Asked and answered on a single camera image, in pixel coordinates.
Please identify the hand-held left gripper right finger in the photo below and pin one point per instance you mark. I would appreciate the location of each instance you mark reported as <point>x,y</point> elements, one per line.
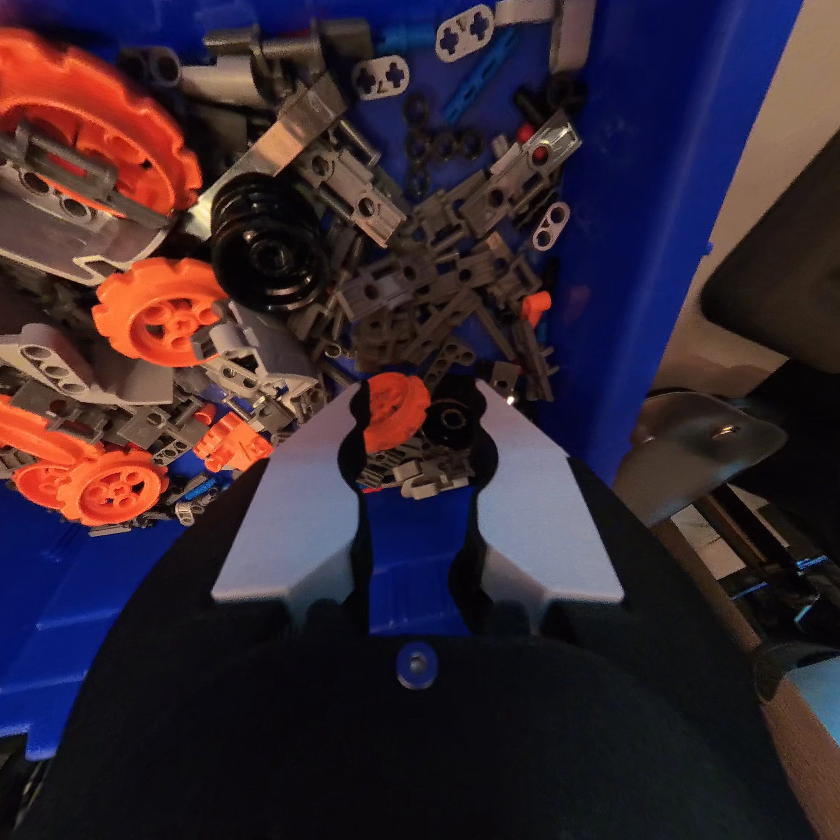
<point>551,525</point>

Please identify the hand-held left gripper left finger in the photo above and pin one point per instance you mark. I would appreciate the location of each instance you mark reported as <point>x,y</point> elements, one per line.
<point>289,525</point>

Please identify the pile of toy building parts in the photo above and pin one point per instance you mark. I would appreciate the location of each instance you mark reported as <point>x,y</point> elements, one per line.
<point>394,275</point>

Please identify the blue plastic bin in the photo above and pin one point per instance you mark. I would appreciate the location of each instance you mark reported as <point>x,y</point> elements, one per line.
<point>623,262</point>

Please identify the grey metal bracket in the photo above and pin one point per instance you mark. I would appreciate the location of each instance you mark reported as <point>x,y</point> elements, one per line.
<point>689,446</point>

